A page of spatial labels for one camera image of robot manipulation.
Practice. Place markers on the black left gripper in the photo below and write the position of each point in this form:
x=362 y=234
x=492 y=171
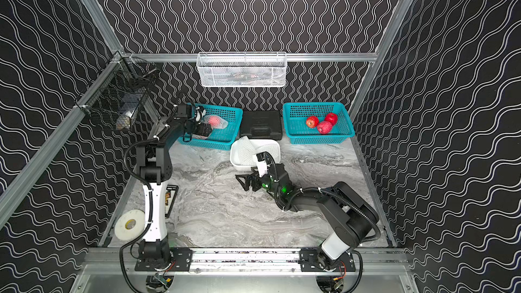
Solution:
x=199 y=129

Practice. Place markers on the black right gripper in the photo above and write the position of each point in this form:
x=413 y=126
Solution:
x=247 y=178

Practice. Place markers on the red apple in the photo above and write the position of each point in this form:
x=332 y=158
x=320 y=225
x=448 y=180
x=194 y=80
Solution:
x=312 y=122
x=324 y=127

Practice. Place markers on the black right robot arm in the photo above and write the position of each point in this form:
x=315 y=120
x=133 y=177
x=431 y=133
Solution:
x=352 y=219

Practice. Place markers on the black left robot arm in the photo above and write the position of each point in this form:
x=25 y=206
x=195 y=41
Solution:
x=153 y=169

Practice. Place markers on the teal basket left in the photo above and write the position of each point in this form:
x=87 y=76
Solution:
x=219 y=139

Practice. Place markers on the teal basket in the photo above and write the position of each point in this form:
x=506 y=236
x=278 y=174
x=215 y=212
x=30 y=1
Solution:
x=295 y=116
x=219 y=139

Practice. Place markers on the white plastic tub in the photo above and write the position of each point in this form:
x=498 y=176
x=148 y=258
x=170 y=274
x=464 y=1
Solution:
x=261 y=145

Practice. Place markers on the black plastic tool case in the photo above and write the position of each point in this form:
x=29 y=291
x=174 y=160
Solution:
x=261 y=125

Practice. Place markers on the teal basket right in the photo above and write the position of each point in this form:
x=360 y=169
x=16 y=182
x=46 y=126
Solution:
x=295 y=116

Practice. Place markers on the white tape roll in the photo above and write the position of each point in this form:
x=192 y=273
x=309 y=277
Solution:
x=130 y=225

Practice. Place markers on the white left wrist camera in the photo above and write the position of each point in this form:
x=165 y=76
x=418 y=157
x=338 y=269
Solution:
x=198 y=113

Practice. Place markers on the clear wall basket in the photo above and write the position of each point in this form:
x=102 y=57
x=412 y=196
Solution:
x=242 y=69

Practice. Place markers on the black wire wall basket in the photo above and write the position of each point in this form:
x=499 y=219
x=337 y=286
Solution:
x=122 y=94

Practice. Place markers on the metal base rail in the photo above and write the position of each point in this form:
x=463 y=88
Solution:
x=296 y=262

